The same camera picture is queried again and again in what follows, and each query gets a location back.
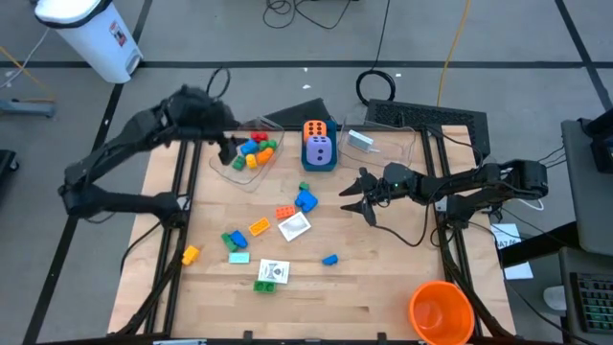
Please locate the black tilted panel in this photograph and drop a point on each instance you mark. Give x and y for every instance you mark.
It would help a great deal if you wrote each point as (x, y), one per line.
(301, 114)

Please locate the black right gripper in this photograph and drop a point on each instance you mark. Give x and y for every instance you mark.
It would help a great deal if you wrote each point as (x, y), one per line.
(376, 191)

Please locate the orange foam die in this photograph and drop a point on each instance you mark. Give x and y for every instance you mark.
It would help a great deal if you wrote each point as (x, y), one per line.
(314, 128)

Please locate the purple foam die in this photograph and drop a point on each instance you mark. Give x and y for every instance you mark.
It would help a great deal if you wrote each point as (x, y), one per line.
(318, 150)

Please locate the black desk bar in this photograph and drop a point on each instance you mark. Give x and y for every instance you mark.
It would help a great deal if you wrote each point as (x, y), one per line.
(536, 245)

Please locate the grey keyboard desk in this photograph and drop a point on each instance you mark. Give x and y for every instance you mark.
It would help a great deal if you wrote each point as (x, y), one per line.
(565, 268)

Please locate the white computer mouse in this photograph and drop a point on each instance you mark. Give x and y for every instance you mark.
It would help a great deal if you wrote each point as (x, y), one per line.
(555, 298)

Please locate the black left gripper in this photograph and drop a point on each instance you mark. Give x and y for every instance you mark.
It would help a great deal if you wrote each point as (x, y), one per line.
(211, 120)

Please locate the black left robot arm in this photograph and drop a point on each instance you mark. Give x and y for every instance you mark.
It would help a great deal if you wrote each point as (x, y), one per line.
(120, 201)

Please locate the orange eight-stud brick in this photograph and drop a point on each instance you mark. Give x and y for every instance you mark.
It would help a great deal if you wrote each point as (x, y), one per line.
(285, 212)

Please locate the light blue toy block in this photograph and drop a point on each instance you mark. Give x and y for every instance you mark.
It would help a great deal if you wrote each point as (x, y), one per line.
(249, 147)

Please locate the white trash can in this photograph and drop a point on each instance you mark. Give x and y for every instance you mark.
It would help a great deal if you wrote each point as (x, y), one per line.
(96, 43)

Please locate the black caster base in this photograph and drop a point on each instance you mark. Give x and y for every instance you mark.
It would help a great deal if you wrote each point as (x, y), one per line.
(6, 163)

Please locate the clear plastic container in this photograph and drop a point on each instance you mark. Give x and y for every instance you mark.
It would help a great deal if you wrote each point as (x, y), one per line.
(397, 153)
(225, 175)

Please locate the small blue toy block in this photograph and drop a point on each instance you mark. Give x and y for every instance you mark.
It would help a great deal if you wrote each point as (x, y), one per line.
(330, 260)

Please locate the white paper sheet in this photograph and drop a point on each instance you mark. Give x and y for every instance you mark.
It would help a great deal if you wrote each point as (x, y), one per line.
(519, 271)
(505, 235)

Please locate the black desk device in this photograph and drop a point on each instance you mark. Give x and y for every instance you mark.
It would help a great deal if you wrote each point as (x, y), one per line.
(603, 148)

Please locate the yellow two-stud toy block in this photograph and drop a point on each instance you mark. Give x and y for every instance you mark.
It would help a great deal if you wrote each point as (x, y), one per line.
(190, 255)
(251, 161)

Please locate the light teal brick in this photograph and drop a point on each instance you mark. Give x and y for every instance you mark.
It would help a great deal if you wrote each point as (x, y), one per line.
(239, 258)

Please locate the green long toy brick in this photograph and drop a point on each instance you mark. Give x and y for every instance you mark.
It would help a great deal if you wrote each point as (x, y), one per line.
(228, 243)

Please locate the blue rounded toy block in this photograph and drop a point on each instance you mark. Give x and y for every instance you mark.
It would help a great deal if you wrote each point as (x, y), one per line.
(239, 239)

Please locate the small green toy brick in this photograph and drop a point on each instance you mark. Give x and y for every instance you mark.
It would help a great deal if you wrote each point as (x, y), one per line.
(304, 186)

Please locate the orange plastic bowl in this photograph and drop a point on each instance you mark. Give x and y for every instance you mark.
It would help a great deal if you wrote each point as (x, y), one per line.
(440, 314)

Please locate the grey stand base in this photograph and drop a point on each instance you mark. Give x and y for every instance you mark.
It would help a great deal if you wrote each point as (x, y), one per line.
(29, 108)

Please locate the black computer keyboard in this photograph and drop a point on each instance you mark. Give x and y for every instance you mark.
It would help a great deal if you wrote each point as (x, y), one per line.
(596, 302)

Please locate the white emblem playing card deck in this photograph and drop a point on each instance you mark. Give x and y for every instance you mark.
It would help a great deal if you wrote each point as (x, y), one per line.
(273, 271)

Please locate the large green toy brick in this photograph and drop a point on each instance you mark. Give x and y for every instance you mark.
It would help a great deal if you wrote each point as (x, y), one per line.
(264, 286)

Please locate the black metal table frame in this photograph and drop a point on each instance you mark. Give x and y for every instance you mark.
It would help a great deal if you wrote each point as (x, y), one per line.
(306, 128)

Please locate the red round-stud toy block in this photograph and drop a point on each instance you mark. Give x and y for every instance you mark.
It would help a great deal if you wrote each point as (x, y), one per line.
(259, 136)

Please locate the large blue two-stud block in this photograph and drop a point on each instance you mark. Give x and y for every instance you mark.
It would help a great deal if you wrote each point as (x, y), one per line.
(306, 201)

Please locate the blue-backed playing card deck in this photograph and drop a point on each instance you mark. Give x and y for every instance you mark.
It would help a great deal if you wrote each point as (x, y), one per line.
(360, 140)

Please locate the orange wedge toy block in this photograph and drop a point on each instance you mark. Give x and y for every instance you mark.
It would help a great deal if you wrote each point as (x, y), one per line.
(264, 156)

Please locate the grey-backed playing card deck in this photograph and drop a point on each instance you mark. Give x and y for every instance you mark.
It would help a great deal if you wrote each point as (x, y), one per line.
(294, 226)

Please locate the yellow toy brick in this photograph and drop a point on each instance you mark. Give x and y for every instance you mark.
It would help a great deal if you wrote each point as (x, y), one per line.
(259, 226)

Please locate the grey side desk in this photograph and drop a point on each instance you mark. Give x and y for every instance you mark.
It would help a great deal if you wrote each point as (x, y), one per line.
(586, 206)

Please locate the green round-stud toy block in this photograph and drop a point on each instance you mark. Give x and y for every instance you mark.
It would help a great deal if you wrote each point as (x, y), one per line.
(269, 144)

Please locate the blue plastic bin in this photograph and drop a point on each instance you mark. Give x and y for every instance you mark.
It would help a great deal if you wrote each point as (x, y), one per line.
(318, 168)

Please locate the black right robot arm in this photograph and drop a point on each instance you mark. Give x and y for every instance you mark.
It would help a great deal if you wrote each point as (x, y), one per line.
(479, 184)

